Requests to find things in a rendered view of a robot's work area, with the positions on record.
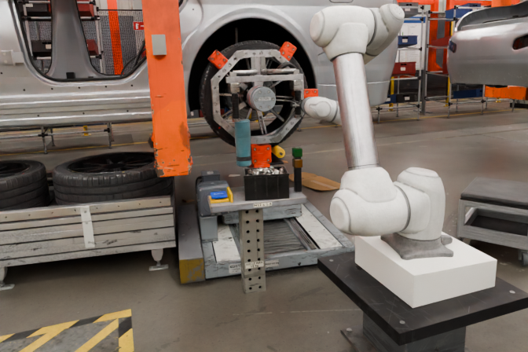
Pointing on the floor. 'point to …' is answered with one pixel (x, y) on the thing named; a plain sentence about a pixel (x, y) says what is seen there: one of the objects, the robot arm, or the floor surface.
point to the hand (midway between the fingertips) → (297, 102)
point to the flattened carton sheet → (317, 182)
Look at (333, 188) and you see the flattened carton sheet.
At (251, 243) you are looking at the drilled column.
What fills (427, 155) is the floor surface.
